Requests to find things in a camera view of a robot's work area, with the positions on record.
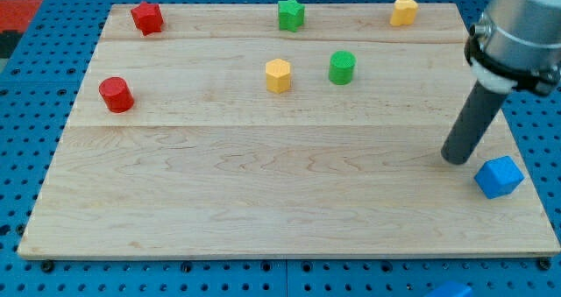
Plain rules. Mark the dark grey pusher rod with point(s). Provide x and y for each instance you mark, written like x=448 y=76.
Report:
x=479 y=110

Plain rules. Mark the blue cube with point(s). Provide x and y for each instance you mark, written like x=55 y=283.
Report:
x=499 y=177

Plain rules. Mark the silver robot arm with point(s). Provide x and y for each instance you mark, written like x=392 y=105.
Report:
x=515 y=45

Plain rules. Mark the wooden board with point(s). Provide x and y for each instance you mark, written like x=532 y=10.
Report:
x=209 y=164

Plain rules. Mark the yellow heart block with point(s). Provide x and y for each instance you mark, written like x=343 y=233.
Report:
x=404 y=12

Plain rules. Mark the green cylinder block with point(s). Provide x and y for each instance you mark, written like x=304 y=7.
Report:
x=342 y=64

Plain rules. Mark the blue block at bottom edge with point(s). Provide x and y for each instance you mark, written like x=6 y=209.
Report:
x=451 y=289

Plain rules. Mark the yellow hexagon block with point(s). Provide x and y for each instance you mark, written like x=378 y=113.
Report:
x=278 y=76

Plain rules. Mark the green star block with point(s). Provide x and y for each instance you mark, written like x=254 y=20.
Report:
x=291 y=15

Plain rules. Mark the red star block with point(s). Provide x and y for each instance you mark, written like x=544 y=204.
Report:
x=147 y=18

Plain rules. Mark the red cylinder block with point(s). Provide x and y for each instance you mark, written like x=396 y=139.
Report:
x=116 y=94

